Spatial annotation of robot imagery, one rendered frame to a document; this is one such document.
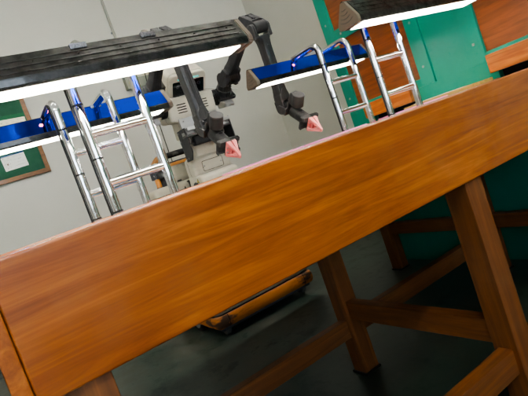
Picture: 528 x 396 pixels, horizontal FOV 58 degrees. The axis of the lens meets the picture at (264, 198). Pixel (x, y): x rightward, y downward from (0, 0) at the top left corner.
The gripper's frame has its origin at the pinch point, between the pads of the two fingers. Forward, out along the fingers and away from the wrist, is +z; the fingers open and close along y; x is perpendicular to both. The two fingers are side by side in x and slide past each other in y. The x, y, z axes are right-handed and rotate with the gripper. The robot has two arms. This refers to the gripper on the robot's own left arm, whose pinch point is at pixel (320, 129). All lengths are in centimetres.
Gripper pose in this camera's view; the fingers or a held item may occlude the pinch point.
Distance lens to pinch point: 218.7
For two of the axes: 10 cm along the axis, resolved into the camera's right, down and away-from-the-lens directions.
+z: 5.9, 5.4, -6.0
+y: 8.0, -3.2, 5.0
